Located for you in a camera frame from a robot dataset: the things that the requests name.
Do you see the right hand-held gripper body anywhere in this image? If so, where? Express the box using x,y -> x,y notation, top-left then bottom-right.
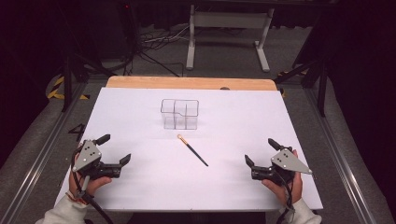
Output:
250,146 -> 314,187

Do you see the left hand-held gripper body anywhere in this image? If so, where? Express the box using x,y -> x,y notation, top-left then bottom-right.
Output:
70,139 -> 123,181

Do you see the person's right hand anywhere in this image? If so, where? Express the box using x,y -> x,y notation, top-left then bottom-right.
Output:
261,148 -> 304,206

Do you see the person's left hand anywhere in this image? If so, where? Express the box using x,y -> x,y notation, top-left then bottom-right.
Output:
68,145 -> 113,198

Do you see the black makeup brush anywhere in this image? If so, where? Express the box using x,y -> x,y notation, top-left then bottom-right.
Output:
177,133 -> 210,168

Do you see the yellow black floor tape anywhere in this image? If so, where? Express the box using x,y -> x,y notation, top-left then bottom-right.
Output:
46,75 -> 92,101

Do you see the white table cover sheet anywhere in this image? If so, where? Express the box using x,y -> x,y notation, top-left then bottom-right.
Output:
54,87 -> 324,213

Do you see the clear acrylic organizer box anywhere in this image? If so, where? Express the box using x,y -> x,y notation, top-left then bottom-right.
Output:
160,98 -> 200,131

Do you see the black tripod stand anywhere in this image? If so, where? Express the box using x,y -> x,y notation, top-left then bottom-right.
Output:
55,0 -> 118,114
274,12 -> 331,119

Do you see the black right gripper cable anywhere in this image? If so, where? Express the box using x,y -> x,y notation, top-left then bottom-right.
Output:
273,169 -> 297,224

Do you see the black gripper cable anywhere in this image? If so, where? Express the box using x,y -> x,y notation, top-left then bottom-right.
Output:
70,148 -> 115,224
273,169 -> 297,224

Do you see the orange wrist bracelet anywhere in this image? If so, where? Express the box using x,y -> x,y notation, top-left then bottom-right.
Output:
64,190 -> 89,206

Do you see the aluminium floor rail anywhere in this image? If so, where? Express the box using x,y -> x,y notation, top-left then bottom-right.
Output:
303,87 -> 379,224
0,82 -> 89,224

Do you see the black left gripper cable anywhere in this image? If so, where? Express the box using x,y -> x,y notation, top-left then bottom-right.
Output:
70,148 -> 115,224

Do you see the bundle of floor cables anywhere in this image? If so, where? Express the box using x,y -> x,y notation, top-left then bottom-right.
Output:
136,24 -> 191,78

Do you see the white metal stand frame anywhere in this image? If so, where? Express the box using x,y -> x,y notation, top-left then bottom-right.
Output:
185,4 -> 276,74

